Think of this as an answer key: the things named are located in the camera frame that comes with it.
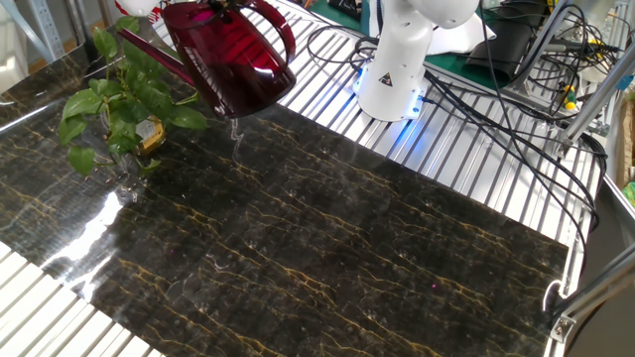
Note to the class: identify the black marble pattern mat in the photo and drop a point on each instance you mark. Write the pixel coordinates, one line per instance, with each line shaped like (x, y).
(347, 273)

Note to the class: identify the dark red watering can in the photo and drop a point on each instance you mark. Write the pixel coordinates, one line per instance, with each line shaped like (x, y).
(233, 64)

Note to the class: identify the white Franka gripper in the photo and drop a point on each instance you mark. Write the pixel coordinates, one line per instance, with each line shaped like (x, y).
(139, 5)

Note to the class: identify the grey metal pole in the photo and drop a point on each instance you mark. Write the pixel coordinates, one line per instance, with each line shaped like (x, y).
(541, 44)

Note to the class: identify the slanted aluminium profile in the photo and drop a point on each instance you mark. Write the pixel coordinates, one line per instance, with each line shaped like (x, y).
(595, 99)

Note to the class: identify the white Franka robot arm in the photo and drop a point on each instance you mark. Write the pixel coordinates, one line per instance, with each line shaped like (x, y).
(397, 64)

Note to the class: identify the green leafy plant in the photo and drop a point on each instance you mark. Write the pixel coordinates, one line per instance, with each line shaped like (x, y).
(134, 99)

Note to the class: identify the green cutting mat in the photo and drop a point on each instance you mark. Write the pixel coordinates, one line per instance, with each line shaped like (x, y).
(461, 72)

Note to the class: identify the white plastic sheet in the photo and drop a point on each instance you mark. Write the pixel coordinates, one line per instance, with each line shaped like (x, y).
(461, 39)

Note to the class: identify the aluminium profile with bracket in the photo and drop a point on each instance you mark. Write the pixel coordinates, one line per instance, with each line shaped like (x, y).
(595, 292)

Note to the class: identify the black pouch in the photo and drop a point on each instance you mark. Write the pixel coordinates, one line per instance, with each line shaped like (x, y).
(501, 44)

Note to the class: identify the red white sign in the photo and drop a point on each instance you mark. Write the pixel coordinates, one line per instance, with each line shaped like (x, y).
(155, 16)

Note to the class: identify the grey metal shelf bracket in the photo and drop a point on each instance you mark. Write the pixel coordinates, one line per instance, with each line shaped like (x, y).
(42, 25)

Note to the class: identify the yellow plant pot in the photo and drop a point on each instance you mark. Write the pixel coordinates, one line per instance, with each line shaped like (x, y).
(151, 136)

